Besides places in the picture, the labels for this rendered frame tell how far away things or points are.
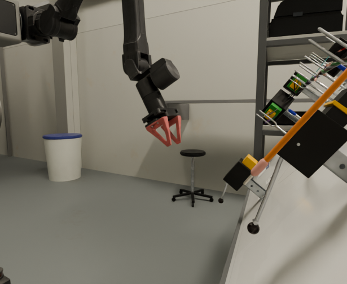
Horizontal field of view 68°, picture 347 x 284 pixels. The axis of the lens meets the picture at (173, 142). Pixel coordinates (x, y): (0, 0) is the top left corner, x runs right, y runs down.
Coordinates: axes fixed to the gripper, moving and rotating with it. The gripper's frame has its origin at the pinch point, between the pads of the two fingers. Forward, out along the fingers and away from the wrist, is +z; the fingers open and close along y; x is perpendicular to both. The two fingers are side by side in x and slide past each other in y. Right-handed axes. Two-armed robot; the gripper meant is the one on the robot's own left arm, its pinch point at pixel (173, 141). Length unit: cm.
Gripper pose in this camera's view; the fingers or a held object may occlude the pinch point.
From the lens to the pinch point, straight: 72.5
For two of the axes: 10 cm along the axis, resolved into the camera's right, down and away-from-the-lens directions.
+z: 4.3, 8.9, -1.3
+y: 5.0, -1.1, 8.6
